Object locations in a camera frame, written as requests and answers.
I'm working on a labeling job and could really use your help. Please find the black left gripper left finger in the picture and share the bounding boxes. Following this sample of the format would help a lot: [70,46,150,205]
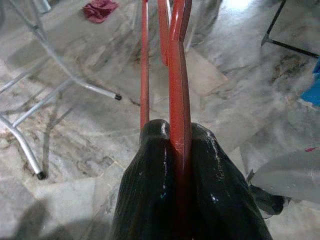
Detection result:
[111,119,176,240]

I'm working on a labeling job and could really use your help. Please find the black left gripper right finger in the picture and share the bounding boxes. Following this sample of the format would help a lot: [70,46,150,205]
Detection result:
[189,122,273,240]

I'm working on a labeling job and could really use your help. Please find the red clothes hanger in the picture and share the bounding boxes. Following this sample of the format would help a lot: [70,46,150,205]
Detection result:
[139,0,193,240]

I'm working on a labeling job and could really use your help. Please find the white folding table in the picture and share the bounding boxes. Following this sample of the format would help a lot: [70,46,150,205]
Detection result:
[0,0,123,181]

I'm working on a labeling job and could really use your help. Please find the blue garment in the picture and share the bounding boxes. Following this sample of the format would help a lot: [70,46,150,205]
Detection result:
[299,58,320,109]

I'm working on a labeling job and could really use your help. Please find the black drying rack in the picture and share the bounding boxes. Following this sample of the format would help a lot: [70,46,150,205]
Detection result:
[260,0,320,59]

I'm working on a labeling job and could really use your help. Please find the crumpled red cloth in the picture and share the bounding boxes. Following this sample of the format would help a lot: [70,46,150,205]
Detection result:
[82,0,120,24]

